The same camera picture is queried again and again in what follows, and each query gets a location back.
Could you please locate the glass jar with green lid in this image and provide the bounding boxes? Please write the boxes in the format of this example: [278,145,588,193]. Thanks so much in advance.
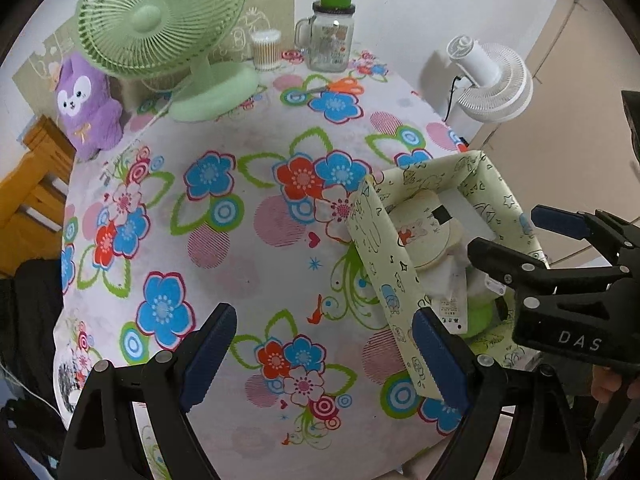
[294,0,357,73]

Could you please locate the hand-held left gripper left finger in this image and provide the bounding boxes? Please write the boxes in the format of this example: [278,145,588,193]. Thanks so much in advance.
[60,301,238,480]

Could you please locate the dark clothing pile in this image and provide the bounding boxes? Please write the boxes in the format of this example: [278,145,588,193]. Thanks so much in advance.
[0,257,66,411]

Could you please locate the floral tablecloth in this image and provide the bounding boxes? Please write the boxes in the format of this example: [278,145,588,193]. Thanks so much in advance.
[52,47,501,480]

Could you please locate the person's right hand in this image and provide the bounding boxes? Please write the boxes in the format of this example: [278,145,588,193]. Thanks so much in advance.
[590,365,628,403]

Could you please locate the purple plush toy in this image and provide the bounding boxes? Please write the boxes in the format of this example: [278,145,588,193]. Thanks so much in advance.
[54,51,124,161]

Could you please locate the clear cotton swab container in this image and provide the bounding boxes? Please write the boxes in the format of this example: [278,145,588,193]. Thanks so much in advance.
[250,30,282,72]

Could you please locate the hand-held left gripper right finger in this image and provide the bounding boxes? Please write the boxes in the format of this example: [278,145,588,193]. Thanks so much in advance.
[410,306,586,480]

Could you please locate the green desk fan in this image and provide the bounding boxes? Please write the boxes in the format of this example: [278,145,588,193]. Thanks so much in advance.
[75,0,260,123]

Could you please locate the wooden bed frame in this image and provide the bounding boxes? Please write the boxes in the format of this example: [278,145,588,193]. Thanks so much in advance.
[0,115,76,278]

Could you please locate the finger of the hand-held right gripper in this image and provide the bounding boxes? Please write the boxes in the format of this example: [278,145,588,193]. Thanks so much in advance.
[467,238,637,311]
[531,205,640,267]

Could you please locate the cream round bear mirror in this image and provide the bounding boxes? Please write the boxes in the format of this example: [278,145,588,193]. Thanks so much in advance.
[387,190,466,273]

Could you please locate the white standing fan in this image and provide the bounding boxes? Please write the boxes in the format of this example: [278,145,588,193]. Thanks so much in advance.
[440,35,533,123]

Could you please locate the patterned yellow storage box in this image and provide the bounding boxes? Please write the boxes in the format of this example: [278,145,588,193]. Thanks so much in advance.
[347,150,546,403]

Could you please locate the black fan cable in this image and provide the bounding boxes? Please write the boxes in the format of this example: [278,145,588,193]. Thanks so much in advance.
[446,74,465,122]

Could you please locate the orange handled scissors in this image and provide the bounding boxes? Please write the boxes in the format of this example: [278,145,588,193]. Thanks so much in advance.
[300,77,362,96]

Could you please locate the green rounded case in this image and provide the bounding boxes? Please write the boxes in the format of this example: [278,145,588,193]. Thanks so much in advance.
[462,300,506,336]

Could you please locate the white rectangular box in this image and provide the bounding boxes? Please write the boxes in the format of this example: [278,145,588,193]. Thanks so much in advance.
[427,260,471,337]

